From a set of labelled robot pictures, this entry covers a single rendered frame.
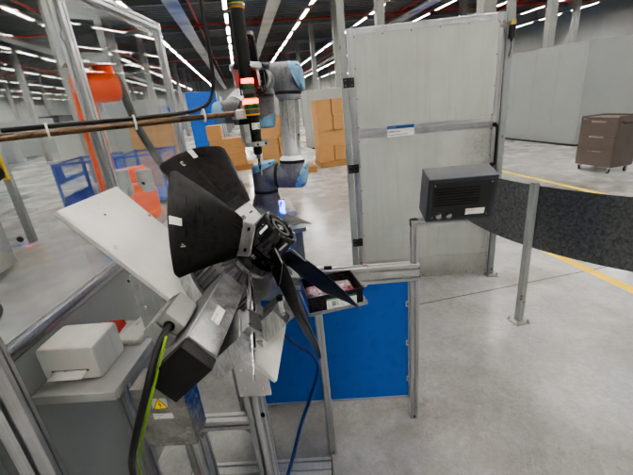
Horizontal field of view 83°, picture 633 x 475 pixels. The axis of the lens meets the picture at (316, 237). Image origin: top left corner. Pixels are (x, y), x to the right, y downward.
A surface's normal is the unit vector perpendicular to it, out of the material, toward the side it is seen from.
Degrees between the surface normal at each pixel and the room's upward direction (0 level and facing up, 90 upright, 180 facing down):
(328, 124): 90
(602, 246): 90
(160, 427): 90
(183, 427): 90
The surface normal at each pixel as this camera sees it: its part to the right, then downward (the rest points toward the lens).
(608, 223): -0.75, 0.30
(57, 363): -0.01, 0.36
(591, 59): 0.20, 0.33
